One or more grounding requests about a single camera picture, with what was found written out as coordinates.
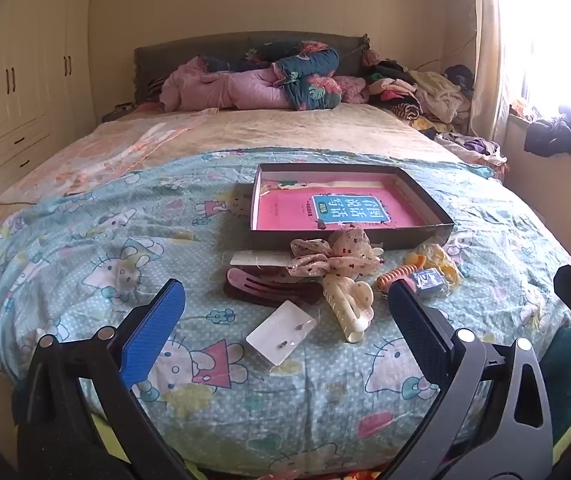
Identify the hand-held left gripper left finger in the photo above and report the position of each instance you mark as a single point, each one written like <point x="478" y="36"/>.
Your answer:
<point x="153" y="330"/>

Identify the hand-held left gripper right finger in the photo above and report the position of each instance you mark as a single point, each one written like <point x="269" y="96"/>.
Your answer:
<point x="415" y="325"/>

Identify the small blue box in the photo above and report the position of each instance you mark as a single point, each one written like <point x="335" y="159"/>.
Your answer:
<point x="428" y="282"/>

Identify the cream claw hair clip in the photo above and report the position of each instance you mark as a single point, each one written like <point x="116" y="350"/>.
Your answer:
<point x="348" y="310"/>

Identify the pink hair clip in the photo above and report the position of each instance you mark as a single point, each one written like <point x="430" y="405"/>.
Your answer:
<point x="245" y="282"/>

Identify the white earring card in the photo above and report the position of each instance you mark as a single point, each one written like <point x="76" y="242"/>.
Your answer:
<point x="275" y="335"/>

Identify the small white card packet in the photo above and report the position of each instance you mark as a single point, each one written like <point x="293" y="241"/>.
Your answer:
<point x="260" y="259"/>

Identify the shallow cardboard box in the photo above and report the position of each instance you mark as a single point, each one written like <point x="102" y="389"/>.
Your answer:
<point x="275" y="239"/>

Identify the dark green garment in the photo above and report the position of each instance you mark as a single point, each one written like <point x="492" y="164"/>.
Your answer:
<point x="565" y="375"/>

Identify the small orange hair clip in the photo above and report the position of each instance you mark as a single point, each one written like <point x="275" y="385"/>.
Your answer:
<point x="414" y="259"/>

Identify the cartoon cat print blanket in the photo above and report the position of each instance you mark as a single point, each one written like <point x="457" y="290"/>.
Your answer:
<point x="115" y="240"/>

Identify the dark clothes on sill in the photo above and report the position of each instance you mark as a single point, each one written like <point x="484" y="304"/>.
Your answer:
<point x="555" y="132"/>

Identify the peach floral sheet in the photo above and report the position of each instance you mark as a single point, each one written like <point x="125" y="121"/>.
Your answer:
<point x="115" y="155"/>

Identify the cream curtain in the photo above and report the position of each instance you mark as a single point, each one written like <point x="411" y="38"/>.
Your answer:
<point x="490" y="60"/>

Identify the bright window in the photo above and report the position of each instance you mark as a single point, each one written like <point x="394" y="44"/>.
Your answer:
<point x="555" y="35"/>

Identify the pile of clothes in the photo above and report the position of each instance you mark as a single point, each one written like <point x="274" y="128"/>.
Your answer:
<point x="435" y="90"/>

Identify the beige bedsheet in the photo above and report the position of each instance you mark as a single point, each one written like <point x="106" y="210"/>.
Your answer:
<point x="290" y="130"/>

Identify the pink quilt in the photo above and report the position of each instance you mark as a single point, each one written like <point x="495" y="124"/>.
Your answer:
<point x="245" y="90"/>

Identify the dark floral quilt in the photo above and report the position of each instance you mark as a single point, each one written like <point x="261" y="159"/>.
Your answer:
<point x="310" y="75"/>

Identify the cream wardrobe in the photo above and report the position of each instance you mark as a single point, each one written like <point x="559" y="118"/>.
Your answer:
<point x="25" y="60"/>

